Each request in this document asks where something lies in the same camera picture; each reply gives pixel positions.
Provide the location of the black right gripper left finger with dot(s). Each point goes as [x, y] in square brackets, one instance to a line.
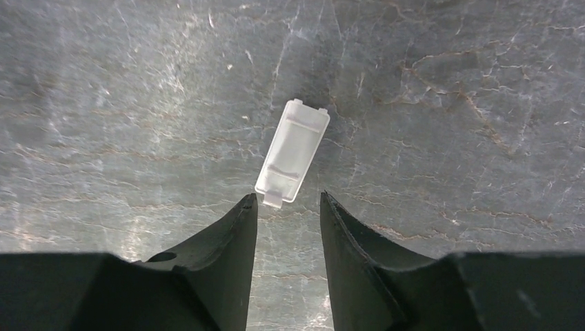
[202, 283]

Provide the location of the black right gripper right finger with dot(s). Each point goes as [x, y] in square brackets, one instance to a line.
[376, 284]

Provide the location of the white battery cover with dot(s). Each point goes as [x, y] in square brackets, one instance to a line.
[291, 152]

